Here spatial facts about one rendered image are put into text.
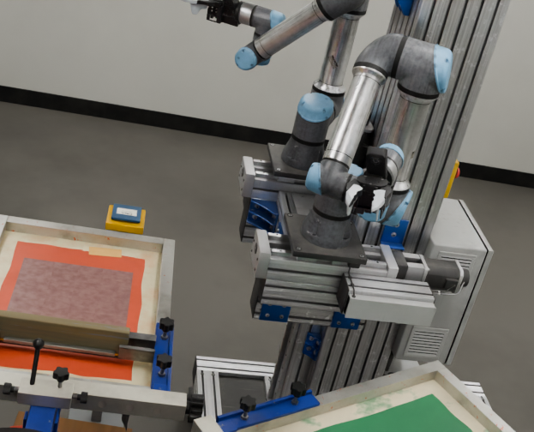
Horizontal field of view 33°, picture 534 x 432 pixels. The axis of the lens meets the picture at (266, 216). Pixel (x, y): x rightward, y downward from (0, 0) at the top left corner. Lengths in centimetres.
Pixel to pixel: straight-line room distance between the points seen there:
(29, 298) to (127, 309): 28
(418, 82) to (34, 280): 127
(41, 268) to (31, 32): 337
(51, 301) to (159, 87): 353
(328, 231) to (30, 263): 93
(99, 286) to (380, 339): 98
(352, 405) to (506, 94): 413
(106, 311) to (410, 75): 111
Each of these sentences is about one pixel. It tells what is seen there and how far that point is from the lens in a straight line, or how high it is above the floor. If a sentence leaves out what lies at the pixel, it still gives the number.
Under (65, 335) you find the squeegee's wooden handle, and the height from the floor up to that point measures 102.
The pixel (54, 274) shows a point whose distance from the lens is 285.
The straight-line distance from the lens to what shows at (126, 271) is 290.
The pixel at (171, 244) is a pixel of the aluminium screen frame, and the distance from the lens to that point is 300.
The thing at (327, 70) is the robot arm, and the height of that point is 156.
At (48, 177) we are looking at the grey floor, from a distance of 538.
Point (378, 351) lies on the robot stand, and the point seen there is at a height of 75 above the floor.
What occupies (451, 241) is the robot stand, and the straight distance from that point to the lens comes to 295.
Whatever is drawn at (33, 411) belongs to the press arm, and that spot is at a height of 104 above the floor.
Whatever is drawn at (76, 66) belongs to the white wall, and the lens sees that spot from 611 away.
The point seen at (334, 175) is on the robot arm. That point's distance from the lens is 230.
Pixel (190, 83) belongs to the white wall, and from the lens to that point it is 609.
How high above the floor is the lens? 256
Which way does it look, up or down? 29 degrees down
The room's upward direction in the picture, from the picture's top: 13 degrees clockwise
